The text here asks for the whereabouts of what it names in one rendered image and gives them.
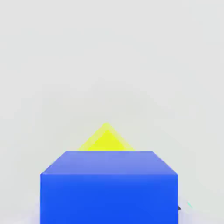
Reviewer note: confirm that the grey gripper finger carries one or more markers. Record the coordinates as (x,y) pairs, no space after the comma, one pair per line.
(179,208)

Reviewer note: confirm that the small blue cube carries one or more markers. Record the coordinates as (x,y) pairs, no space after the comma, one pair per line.
(108,196)

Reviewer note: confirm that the small yellow cube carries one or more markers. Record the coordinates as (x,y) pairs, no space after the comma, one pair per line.
(107,141)

